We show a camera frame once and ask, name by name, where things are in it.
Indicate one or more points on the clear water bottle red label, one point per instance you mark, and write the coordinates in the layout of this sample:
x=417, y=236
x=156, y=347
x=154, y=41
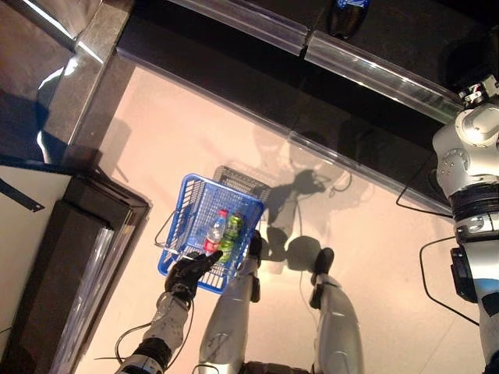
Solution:
x=213, y=241

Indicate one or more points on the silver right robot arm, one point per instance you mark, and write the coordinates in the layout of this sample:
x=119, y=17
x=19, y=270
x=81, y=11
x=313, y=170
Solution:
x=464, y=163

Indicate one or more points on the dark robot torso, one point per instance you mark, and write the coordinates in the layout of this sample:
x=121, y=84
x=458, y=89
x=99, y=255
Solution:
x=273, y=369

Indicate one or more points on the silver left robot leg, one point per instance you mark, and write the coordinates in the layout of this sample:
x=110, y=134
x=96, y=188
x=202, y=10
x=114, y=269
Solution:
x=230, y=323

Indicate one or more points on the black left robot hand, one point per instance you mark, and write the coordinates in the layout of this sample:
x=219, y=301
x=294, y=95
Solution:
x=187, y=274

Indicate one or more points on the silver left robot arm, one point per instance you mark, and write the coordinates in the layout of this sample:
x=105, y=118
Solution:
x=167, y=323

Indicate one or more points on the blue plastic shopping basket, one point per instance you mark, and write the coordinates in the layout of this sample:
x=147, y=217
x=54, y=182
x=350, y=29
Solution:
x=165, y=269

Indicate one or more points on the black metal bracket bar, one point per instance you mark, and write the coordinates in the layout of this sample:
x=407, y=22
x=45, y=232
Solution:
x=23, y=196

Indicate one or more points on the black shelf base plinth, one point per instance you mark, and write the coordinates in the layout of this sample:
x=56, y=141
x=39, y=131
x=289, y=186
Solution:
x=234, y=66

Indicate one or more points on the small Pepsi bottle blue cap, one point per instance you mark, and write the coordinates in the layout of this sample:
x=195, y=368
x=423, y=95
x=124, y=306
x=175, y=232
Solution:
x=347, y=23

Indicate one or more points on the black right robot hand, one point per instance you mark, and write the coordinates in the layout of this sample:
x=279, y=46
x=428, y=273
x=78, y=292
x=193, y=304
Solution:
x=479, y=62

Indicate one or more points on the green soda bottle in basket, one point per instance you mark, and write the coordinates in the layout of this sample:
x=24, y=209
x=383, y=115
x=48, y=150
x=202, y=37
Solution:
x=232, y=230

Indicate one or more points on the dark side shelf unit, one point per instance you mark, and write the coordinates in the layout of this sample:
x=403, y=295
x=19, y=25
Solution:
x=89, y=253

